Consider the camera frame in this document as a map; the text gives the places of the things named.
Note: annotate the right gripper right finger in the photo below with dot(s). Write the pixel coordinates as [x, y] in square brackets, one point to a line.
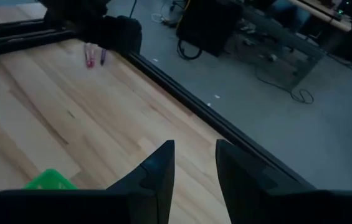
[244, 180]

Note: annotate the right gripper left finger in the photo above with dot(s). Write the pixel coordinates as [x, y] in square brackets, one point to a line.
[157, 180]

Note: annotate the purple crayon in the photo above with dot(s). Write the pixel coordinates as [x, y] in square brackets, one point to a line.
[103, 57]

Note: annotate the pink crayon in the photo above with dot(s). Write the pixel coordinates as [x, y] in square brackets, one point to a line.
[92, 57]

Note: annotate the black equipment box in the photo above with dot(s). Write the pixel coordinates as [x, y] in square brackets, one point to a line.
[210, 28]

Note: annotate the green plastic basket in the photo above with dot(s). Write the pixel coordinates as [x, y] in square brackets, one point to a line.
[51, 180]

